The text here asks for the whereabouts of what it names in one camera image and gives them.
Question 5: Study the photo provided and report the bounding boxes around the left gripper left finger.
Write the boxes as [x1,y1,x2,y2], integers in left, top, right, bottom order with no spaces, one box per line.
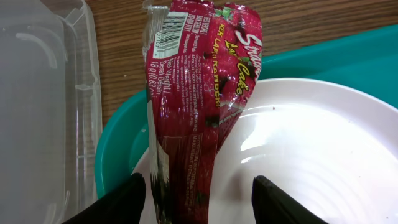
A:
[63,173,146,224]

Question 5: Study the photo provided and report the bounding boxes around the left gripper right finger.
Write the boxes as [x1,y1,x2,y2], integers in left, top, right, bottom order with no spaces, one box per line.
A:
[251,175,327,224]

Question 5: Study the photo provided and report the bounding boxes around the red snack wrapper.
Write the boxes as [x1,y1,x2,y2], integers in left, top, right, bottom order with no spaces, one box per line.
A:
[143,1,262,223]

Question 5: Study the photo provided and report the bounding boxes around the large white plate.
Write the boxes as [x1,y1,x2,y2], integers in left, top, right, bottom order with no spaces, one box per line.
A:
[135,78,397,223]

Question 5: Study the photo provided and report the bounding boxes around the clear plastic bin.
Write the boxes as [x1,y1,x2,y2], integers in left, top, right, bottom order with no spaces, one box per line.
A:
[1,0,102,223]

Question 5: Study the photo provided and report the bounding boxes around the teal serving tray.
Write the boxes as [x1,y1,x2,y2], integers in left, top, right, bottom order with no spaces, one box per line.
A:
[95,25,397,198]

